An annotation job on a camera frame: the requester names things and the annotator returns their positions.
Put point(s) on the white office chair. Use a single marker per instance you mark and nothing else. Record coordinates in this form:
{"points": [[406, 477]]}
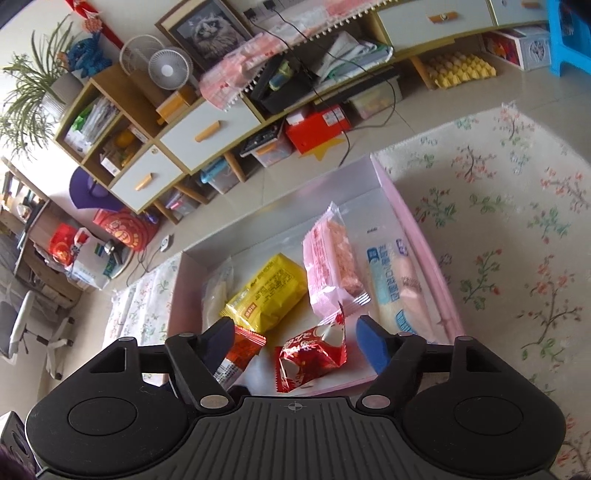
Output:
{"points": [[23, 327]]}

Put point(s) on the small white fan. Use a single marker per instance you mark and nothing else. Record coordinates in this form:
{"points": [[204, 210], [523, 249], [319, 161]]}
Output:
{"points": [[168, 69]]}

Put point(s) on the red printed bag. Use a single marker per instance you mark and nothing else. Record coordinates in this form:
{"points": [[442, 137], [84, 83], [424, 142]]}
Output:
{"points": [[127, 228]]}

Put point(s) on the red hanging decoration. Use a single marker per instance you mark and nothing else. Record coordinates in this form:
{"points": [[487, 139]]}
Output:
{"points": [[99, 23]]}

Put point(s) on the white paper bag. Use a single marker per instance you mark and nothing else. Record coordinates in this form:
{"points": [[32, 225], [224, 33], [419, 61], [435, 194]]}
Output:
{"points": [[94, 263]]}

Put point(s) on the blue label roll packet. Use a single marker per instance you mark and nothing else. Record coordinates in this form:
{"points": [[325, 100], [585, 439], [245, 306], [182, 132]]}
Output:
{"points": [[397, 286]]}

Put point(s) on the yellow snack packet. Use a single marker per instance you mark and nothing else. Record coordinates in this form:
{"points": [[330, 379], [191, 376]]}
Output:
{"points": [[268, 290]]}

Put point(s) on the blue plastic stool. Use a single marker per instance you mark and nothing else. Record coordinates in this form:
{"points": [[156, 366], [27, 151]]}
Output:
{"points": [[570, 32]]}

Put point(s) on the red gift bag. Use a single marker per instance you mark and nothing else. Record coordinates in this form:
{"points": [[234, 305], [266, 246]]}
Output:
{"points": [[64, 247]]}

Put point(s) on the purple hat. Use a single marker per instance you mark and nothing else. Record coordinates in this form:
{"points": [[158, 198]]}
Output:
{"points": [[87, 189]]}

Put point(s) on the large white fan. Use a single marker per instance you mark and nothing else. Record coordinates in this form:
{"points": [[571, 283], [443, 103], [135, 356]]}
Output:
{"points": [[136, 50]]}

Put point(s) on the pink cardboard box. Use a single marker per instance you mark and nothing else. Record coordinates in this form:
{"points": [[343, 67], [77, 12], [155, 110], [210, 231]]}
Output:
{"points": [[277, 230]]}

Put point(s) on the white patterned box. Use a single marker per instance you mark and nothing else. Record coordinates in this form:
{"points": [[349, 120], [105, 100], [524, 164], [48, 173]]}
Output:
{"points": [[519, 48]]}

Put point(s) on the potted green plant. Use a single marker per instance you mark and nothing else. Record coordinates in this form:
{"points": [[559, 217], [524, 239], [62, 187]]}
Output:
{"points": [[32, 92]]}

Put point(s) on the orange and white snack packet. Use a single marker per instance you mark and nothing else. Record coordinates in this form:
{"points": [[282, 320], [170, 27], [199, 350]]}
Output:
{"points": [[244, 346]]}

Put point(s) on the framed animal picture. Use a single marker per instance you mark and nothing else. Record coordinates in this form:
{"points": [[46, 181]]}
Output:
{"points": [[205, 32]]}

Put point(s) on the floral tablecloth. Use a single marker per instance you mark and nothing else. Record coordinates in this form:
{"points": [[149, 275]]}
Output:
{"points": [[508, 230]]}

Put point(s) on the pink cloth with bead fringe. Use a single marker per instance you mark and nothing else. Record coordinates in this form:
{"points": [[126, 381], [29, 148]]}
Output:
{"points": [[231, 78]]}

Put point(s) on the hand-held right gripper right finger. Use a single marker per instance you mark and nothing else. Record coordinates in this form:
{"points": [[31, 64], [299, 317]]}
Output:
{"points": [[371, 344]]}

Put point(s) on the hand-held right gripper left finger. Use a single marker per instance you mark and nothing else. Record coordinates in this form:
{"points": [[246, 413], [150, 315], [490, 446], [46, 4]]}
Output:
{"points": [[221, 339]]}

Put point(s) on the blue plush toy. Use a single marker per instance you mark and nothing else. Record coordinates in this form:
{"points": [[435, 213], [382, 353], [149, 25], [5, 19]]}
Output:
{"points": [[87, 53]]}

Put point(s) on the red cardboard box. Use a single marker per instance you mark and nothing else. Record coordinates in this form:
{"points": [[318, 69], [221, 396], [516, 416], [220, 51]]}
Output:
{"points": [[314, 129]]}

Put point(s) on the yellow egg tray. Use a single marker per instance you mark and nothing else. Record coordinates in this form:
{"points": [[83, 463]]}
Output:
{"points": [[461, 69]]}

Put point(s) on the wooden shelf unit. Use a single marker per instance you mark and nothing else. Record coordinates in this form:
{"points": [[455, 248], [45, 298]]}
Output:
{"points": [[32, 230]]}

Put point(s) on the clear storage bin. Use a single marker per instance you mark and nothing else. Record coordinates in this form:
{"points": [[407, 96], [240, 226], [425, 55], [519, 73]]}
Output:
{"points": [[270, 150], [374, 99], [182, 203]]}

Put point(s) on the blue lid storage bin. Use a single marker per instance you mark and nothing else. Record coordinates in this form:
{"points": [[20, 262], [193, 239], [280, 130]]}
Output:
{"points": [[221, 177]]}

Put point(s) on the yellow cardboard box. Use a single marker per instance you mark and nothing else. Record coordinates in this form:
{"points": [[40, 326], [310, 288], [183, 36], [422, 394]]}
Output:
{"points": [[175, 106]]}

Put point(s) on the red candy packet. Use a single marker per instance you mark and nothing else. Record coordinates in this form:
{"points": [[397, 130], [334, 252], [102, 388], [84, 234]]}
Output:
{"points": [[304, 355]]}

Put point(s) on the clear white bread packet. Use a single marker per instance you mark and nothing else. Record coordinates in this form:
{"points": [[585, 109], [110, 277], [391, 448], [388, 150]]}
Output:
{"points": [[217, 295]]}

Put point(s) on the wooden cabinet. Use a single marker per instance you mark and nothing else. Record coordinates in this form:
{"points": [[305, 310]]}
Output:
{"points": [[152, 134]]}

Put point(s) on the white drawer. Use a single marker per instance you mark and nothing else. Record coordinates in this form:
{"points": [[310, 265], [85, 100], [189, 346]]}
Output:
{"points": [[145, 180], [517, 9], [207, 134], [429, 23]]}

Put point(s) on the orange fruit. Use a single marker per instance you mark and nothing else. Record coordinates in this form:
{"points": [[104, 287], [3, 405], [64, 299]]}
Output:
{"points": [[124, 141]]}

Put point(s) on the black box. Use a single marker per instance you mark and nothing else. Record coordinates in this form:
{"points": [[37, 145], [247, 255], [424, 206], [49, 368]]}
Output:
{"points": [[281, 87]]}

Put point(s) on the pink cracker packet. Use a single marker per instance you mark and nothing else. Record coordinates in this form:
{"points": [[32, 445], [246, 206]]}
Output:
{"points": [[328, 263]]}

